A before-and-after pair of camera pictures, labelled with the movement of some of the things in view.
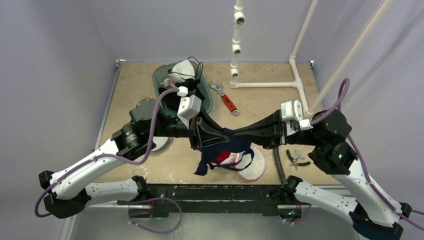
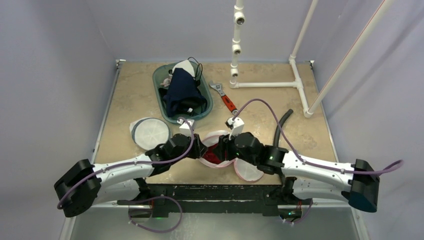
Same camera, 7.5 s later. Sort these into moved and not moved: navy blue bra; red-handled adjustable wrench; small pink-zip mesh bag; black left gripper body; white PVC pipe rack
Moved: black left gripper body; navy blue bra
Not moved: white PVC pipe rack; red-handled adjustable wrench; small pink-zip mesh bag
